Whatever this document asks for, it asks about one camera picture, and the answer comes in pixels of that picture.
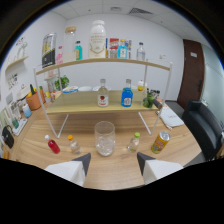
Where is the clear bottle with blue cap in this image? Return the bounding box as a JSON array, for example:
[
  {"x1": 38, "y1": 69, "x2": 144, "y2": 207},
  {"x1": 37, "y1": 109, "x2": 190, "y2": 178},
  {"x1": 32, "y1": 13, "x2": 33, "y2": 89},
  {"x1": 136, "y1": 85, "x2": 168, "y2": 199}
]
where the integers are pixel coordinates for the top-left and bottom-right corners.
[{"x1": 136, "y1": 41, "x2": 147, "y2": 62}]

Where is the clear bottle with red label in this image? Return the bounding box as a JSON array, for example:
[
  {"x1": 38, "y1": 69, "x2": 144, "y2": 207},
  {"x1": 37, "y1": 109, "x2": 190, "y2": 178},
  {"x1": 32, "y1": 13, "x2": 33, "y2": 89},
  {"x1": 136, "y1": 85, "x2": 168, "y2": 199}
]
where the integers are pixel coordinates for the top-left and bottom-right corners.
[{"x1": 96, "y1": 78, "x2": 110, "y2": 108}]

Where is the small pink bottle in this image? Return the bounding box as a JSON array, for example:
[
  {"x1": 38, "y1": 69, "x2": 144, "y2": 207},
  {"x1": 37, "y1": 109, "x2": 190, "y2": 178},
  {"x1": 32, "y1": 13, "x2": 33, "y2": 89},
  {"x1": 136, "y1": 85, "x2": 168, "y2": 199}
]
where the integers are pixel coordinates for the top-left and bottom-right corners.
[{"x1": 55, "y1": 45, "x2": 64, "y2": 65}]

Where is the teal bottle with yellow cap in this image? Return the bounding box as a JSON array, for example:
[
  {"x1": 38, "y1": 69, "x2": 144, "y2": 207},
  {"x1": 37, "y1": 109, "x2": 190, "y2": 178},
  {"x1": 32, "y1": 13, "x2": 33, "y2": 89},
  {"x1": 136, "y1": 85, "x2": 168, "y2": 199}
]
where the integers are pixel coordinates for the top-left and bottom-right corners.
[{"x1": 117, "y1": 38, "x2": 128, "y2": 60}]

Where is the clear glass tumbler with ice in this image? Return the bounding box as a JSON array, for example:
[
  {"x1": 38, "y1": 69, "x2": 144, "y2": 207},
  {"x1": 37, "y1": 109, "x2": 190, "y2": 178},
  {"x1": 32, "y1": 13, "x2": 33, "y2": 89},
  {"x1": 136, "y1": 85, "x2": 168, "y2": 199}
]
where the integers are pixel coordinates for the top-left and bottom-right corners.
[{"x1": 93, "y1": 120, "x2": 117, "y2": 157}]

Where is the orange storage basket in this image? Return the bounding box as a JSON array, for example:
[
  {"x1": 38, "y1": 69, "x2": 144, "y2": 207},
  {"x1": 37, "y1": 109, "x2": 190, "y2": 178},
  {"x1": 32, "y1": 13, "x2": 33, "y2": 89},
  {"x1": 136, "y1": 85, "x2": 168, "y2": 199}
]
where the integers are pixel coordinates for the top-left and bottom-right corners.
[{"x1": 25, "y1": 89, "x2": 47, "y2": 111}]

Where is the multicolour wall poster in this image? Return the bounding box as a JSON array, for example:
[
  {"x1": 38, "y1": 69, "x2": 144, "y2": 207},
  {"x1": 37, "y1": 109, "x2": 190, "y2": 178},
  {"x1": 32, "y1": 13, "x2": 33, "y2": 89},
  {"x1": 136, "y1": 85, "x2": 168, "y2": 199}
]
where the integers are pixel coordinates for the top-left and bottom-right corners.
[{"x1": 127, "y1": 39, "x2": 133, "y2": 60}]

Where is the small red liquid bottle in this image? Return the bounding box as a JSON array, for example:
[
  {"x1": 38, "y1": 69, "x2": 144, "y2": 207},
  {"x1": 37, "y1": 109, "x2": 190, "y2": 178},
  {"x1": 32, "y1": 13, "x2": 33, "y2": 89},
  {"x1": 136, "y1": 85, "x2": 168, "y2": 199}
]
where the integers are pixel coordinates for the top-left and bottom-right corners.
[{"x1": 44, "y1": 134, "x2": 62, "y2": 155}]

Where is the black armchair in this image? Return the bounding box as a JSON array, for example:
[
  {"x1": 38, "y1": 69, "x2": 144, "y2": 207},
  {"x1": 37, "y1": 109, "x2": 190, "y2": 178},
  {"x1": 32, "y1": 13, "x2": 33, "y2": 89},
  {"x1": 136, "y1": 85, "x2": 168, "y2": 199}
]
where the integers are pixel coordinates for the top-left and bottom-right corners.
[{"x1": 181, "y1": 99, "x2": 224, "y2": 162}]

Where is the clear bottle with orange cap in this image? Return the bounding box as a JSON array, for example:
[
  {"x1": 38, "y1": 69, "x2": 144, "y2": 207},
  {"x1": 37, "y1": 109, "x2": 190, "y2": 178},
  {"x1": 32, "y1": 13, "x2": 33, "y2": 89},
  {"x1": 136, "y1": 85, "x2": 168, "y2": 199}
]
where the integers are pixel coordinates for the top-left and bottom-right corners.
[{"x1": 67, "y1": 134, "x2": 83, "y2": 156}]

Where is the teal bottle with dark cap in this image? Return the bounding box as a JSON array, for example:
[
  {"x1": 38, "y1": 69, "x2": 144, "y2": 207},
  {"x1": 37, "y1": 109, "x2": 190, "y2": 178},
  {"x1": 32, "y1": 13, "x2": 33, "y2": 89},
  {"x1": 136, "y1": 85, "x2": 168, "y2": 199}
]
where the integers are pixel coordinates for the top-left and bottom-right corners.
[{"x1": 74, "y1": 40, "x2": 83, "y2": 61}]

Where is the white picture frame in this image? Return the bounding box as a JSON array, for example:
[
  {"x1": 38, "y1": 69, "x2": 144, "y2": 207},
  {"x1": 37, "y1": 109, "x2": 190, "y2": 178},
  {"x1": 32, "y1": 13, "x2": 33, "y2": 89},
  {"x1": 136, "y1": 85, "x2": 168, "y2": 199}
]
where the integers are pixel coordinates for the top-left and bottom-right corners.
[{"x1": 9, "y1": 101, "x2": 22, "y2": 118}]

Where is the blue rimmed bowl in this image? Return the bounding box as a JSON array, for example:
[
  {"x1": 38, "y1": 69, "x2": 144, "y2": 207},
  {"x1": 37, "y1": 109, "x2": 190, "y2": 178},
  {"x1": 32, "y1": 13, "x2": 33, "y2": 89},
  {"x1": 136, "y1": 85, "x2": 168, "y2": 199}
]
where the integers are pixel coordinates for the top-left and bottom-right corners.
[{"x1": 62, "y1": 85, "x2": 79, "y2": 94}]

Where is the green potted plant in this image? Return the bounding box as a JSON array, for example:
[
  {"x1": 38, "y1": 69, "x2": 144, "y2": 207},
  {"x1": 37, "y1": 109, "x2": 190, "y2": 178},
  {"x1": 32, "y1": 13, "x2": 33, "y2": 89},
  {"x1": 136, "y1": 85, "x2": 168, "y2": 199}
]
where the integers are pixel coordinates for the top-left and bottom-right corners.
[{"x1": 54, "y1": 74, "x2": 70, "y2": 92}]

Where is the black handbag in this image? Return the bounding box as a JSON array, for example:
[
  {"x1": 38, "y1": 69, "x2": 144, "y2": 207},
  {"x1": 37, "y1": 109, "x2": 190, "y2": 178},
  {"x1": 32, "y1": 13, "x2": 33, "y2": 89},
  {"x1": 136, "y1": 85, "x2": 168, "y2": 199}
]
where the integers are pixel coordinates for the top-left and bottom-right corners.
[{"x1": 1, "y1": 124, "x2": 15, "y2": 149}]

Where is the large white milk bottle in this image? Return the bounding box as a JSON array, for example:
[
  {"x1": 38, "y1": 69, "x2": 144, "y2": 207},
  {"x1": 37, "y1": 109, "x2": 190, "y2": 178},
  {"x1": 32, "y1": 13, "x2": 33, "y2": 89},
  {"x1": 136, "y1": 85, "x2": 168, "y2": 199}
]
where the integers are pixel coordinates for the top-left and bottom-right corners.
[{"x1": 88, "y1": 19, "x2": 108, "y2": 60}]

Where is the clear bottle with green cap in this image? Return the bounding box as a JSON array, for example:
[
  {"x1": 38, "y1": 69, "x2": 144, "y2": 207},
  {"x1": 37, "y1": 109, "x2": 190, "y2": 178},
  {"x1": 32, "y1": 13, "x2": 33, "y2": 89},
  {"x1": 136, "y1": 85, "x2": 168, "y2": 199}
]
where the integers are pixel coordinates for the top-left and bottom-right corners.
[{"x1": 126, "y1": 131, "x2": 141, "y2": 154}]

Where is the glass jar of limes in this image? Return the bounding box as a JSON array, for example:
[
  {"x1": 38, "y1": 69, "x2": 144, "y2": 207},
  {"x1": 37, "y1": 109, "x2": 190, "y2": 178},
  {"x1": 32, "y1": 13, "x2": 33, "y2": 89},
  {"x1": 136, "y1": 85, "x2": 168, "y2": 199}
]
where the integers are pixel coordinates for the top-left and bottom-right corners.
[{"x1": 142, "y1": 92, "x2": 163, "y2": 110}]

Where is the brown door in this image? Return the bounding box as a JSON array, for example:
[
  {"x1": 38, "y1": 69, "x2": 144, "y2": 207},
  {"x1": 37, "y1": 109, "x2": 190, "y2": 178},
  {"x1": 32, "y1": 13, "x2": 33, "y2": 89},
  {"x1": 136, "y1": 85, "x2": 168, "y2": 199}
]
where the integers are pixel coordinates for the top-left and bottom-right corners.
[{"x1": 176, "y1": 39, "x2": 205, "y2": 110}]

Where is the blue liquid bottle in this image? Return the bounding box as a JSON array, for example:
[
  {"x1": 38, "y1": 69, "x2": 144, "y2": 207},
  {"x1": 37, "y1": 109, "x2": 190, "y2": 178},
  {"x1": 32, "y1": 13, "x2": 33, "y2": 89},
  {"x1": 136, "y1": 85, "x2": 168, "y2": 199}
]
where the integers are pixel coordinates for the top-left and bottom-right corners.
[{"x1": 120, "y1": 78, "x2": 134, "y2": 108}]

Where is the wooden wall shelf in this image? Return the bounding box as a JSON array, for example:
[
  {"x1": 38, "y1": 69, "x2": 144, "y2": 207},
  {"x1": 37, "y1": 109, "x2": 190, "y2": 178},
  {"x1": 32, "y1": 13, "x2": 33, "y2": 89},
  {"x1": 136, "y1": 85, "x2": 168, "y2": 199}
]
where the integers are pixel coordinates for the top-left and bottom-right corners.
[{"x1": 4, "y1": 55, "x2": 30, "y2": 72}]

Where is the ceiling vent grille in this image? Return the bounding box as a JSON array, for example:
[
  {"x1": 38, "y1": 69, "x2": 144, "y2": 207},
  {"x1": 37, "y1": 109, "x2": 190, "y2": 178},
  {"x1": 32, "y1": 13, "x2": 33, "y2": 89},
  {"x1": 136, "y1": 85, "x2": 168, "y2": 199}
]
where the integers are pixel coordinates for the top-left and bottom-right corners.
[{"x1": 128, "y1": 7, "x2": 154, "y2": 16}]

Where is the white flat box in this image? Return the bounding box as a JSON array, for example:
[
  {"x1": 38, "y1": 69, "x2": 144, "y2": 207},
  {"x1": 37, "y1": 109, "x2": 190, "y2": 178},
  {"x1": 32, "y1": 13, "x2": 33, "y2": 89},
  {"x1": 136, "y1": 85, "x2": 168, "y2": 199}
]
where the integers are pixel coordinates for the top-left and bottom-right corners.
[{"x1": 11, "y1": 118, "x2": 28, "y2": 137}]

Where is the blue wall poster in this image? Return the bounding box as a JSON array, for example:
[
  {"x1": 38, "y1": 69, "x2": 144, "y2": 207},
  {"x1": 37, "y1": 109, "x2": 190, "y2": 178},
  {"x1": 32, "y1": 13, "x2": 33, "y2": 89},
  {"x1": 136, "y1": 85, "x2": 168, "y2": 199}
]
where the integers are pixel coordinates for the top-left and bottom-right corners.
[{"x1": 105, "y1": 37, "x2": 110, "y2": 59}]

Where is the glass jar with cork lid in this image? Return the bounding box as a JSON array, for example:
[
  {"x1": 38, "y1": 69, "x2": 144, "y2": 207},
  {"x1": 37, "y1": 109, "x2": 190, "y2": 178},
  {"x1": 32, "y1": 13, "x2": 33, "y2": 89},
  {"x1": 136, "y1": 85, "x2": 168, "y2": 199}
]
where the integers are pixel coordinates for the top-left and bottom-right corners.
[{"x1": 63, "y1": 25, "x2": 78, "y2": 63}]

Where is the yellow juice can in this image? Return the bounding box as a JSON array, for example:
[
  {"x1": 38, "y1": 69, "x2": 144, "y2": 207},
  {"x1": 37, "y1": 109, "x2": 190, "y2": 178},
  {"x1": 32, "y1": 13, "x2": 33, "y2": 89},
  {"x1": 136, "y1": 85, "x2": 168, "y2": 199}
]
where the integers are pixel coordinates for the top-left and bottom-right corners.
[{"x1": 150, "y1": 130, "x2": 171, "y2": 155}]

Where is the tall black yellow can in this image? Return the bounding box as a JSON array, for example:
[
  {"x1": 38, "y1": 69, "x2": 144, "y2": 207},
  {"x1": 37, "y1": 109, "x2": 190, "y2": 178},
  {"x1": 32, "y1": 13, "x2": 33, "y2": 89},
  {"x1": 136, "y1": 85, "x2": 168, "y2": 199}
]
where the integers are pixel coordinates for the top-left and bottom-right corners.
[{"x1": 41, "y1": 32, "x2": 58, "y2": 69}]

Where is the white two-tier wooden shelf rack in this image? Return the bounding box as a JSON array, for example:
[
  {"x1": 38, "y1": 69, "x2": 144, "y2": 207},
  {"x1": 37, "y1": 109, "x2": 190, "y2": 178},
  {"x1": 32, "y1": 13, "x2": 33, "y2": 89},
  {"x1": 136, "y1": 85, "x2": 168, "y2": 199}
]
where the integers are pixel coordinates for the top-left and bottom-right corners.
[{"x1": 32, "y1": 58, "x2": 174, "y2": 139}]

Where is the white figurine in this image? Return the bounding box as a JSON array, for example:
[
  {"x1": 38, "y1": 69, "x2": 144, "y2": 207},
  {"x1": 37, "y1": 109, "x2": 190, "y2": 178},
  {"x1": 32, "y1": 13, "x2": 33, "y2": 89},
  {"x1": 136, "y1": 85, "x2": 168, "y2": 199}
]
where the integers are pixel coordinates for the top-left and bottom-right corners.
[{"x1": 15, "y1": 38, "x2": 29, "y2": 59}]

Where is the white and blue cup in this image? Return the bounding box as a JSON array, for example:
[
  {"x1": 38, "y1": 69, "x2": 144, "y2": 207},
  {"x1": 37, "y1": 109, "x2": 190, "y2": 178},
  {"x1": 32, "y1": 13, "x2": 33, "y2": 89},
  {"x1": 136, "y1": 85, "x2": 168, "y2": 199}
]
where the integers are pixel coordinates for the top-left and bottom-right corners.
[{"x1": 22, "y1": 103, "x2": 33, "y2": 119}]

